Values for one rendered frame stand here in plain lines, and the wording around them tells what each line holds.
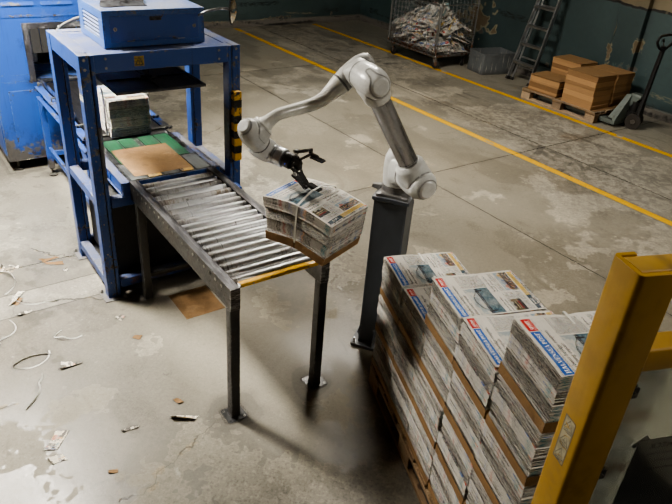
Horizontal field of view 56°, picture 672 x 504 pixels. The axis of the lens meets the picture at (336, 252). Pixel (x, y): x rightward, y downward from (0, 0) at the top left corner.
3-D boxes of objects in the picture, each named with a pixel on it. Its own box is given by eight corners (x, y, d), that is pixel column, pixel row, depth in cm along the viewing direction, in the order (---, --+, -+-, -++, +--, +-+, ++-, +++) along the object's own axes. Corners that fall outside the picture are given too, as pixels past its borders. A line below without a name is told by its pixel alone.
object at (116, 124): (152, 132, 455) (149, 96, 442) (110, 138, 440) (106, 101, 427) (134, 116, 481) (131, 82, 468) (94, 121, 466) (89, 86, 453)
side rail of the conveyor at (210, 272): (240, 309, 299) (240, 287, 293) (230, 312, 296) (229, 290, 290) (139, 197, 391) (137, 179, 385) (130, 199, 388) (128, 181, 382)
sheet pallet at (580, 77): (629, 115, 858) (642, 73, 830) (592, 123, 815) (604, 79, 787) (557, 91, 941) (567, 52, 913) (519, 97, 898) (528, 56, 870)
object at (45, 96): (177, 142, 468) (176, 130, 463) (87, 156, 434) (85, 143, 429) (110, 86, 574) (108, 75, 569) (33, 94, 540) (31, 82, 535)
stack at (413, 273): (430, 373, 373) (453, 250, 331) (528, 551, 276) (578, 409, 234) (367, 380, 363) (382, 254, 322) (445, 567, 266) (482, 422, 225)
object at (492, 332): (550, 311, 248) (550, 309, 247) (592, 358, 224) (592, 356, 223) (462, 319, 239) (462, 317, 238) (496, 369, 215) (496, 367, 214)
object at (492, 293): (510, 271, 272) (510, 269, 271) (546, 310, 248) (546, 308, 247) (430, 278, 262) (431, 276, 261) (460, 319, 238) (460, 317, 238)
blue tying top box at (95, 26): (205, 42, 383) (204, 7, 373) (104, 49, 352) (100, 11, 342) (175, 26, 415) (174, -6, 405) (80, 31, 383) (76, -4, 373)
